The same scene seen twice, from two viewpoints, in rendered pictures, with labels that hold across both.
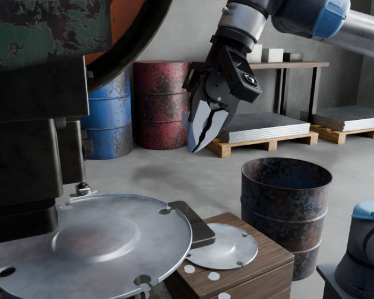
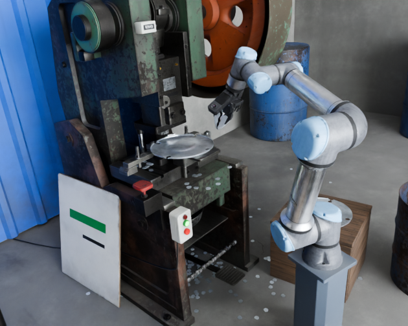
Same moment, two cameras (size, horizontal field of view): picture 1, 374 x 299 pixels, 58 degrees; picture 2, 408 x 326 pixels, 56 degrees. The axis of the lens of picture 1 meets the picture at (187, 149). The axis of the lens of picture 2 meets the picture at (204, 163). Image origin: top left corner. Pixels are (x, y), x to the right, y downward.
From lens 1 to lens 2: 145 cm
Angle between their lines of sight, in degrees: 62
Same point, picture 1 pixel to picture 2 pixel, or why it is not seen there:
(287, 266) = (344, 247)
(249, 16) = (230, 79)
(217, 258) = not seen: hidden behind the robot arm
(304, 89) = not seen: outside the picture
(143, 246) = (183, 152)
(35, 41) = (133, 93)
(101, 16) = (140, 90)
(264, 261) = not seen: hidden behind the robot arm
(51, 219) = (155, 130)
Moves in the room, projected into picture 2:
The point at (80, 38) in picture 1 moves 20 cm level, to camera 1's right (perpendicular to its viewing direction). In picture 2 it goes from (137, 94) to (153, 105)
